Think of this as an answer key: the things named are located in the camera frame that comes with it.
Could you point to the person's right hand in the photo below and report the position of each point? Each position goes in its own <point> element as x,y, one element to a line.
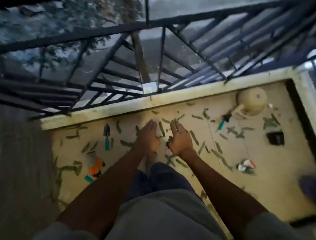
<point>181,142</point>

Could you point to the person's left hand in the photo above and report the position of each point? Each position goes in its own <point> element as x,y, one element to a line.
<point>148,138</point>

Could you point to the green leaves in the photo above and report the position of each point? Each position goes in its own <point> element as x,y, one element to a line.
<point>194,137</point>

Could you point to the person's left forearm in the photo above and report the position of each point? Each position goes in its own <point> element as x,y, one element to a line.
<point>106,192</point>

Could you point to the person's right forearm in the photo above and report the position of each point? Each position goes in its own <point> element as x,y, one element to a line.
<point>222,192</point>

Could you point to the person's left foot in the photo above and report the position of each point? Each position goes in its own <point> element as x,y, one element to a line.
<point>151,160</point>

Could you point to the person's right leg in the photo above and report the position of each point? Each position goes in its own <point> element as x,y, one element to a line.
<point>168,175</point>

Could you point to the person's grey shirt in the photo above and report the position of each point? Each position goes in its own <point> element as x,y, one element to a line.
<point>160,215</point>

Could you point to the grey glove packaging card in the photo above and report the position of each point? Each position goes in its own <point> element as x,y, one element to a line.
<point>90,156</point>

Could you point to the beige plastic watering can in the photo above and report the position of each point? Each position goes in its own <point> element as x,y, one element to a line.
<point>251,101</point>

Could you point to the small black plastic pot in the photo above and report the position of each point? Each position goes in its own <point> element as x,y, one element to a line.
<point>275,138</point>

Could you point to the black metal railing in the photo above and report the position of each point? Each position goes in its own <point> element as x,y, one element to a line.
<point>74,34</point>

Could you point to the green trees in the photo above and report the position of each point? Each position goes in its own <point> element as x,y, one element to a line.
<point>61,19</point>

